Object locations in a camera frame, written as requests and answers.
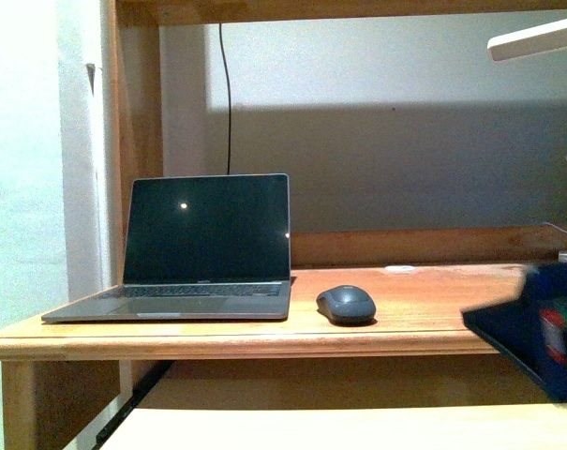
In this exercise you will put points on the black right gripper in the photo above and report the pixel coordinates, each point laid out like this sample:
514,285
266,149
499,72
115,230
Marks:
531,330

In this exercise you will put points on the dark grey computer mouse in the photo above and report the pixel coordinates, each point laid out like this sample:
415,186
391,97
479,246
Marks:
346,305

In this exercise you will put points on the wooden pull-out keyboard tray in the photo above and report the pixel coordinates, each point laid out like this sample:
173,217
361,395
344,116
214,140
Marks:
409,402

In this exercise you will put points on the white desk lamp head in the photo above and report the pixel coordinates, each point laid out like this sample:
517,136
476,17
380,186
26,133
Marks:
543,38

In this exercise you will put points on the grey open laptop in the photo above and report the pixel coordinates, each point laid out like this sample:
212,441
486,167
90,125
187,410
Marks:
200,248

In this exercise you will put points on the black tray slide rail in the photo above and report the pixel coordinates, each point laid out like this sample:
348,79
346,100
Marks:
139,391

